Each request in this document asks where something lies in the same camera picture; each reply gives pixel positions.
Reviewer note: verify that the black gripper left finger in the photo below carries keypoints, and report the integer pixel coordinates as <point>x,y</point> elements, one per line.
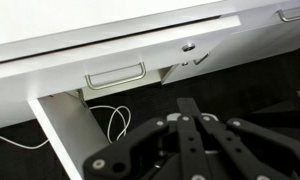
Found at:
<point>140,153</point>

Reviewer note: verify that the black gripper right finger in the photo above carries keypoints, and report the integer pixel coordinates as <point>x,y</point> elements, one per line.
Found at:
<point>256,150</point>

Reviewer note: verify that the wooden drawer white front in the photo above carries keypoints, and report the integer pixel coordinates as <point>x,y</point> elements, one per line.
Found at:
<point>56,76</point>

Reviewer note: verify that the white cabinet door grey inside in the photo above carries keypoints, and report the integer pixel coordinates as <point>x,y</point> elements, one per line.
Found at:
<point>70,133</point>

